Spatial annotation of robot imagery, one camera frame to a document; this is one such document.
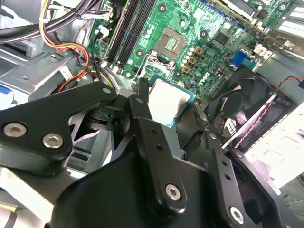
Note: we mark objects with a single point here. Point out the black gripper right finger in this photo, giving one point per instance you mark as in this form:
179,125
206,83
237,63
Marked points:
219,169

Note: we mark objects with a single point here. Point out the metal socket cover frame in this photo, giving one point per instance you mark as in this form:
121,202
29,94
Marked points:
162,60

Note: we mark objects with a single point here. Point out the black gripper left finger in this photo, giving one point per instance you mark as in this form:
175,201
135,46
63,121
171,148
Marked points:
35,133

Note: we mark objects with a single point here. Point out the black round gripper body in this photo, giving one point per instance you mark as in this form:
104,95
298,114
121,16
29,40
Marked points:
107,202

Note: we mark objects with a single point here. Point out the silver square CPU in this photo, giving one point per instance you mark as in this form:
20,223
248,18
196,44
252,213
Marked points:
168,102

